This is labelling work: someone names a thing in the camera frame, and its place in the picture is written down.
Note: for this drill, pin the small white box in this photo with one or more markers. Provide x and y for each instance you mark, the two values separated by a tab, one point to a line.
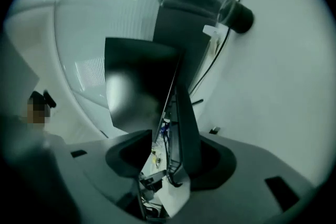
210	30

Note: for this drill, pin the dark partition panel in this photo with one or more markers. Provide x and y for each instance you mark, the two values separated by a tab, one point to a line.
178	31

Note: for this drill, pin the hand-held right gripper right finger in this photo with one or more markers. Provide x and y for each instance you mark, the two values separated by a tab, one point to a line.
249	178

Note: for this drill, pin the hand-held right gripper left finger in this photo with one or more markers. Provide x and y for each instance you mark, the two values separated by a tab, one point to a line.
99	165

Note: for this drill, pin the black monitor with stand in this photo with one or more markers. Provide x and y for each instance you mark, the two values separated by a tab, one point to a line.
144	65

